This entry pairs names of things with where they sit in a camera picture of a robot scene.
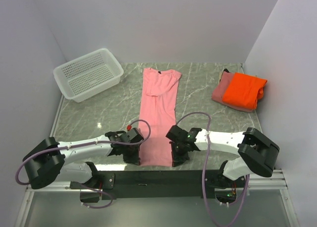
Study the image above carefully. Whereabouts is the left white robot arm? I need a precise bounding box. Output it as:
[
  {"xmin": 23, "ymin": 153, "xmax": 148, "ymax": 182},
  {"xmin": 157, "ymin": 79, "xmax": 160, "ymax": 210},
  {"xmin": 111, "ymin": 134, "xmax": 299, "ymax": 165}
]
[{"xmin": 22, "ymin": 128, "xmax": 146, "ymax": 189}]

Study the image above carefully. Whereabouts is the black base beam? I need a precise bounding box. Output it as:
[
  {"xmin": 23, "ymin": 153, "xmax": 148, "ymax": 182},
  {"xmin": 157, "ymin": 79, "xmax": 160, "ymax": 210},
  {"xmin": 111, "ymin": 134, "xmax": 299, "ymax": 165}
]
[{"xmin": 69, "ymin": 170, "xmax": 248, "ymax": 203}]

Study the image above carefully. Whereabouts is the aluminium frame rail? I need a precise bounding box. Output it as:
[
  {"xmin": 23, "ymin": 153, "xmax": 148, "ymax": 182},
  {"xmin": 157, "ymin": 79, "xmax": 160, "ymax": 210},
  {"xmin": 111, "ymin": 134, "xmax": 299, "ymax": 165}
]
[{"xmin": 16, "ymin": 98, "xmax": 298, "ymax": 227}]

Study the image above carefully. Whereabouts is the folded orange t shirt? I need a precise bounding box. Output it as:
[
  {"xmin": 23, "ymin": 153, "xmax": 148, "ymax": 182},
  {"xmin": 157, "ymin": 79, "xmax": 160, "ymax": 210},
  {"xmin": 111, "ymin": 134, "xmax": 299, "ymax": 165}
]
[{"xmin": 222, "ymin": 73, "xmax": 267, "ymax": 110}]

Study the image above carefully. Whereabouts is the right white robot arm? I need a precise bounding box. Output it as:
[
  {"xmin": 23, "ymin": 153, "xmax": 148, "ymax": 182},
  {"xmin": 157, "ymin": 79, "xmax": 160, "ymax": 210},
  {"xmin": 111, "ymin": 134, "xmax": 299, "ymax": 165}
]
[{"xmin": 166, "ymin": 125, "xmax": 280, "ymax": 189}]

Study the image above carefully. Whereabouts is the folded dusty pink t shirt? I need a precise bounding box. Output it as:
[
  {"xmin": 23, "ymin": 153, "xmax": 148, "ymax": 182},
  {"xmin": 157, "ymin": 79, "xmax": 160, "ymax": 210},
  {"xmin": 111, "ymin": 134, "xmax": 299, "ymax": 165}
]
[{"xmin": 211, "ymin": 69, "xmax": 253, "ymax": 113}]

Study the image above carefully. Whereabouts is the white plastic basket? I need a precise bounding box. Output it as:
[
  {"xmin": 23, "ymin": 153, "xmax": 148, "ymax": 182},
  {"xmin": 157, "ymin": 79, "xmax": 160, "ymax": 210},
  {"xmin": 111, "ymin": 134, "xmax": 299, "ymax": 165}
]
[{"xmin": 53, "ymin": 48, "xmax": 124, "ymax": 103}]

